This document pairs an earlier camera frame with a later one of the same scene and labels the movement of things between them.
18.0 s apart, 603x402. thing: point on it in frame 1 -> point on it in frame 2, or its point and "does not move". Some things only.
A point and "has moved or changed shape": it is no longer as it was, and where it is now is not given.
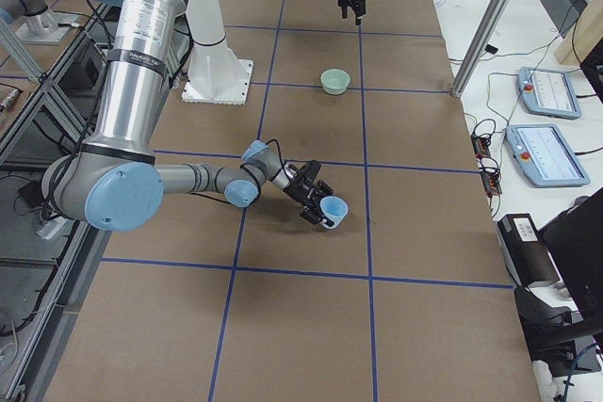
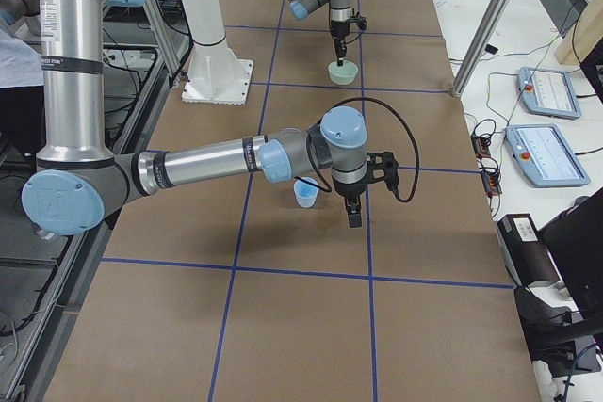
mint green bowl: (334, 81) -> (343, 74)
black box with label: (525, 251) does not move
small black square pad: (491, 49) does not move
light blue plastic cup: (335, 208) has moved or changed shape
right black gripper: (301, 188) -> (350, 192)
